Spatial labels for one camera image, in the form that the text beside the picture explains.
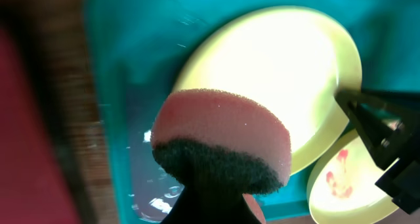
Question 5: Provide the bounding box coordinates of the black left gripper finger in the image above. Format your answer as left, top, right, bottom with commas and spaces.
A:
161, 187, 262, 224

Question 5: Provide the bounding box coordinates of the green and pink sponge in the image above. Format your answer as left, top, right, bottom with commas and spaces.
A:
150, 88, 293, 224

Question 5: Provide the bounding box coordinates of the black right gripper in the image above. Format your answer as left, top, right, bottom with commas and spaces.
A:
335, 90, 419, 215

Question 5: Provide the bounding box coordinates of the yellow-green plate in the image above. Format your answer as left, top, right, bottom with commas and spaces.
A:
307, 129, 398, 224
174, 6, 362, 173

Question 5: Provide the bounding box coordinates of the blue plastic tray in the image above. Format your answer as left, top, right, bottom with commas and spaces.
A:
85, 0, 419, 223

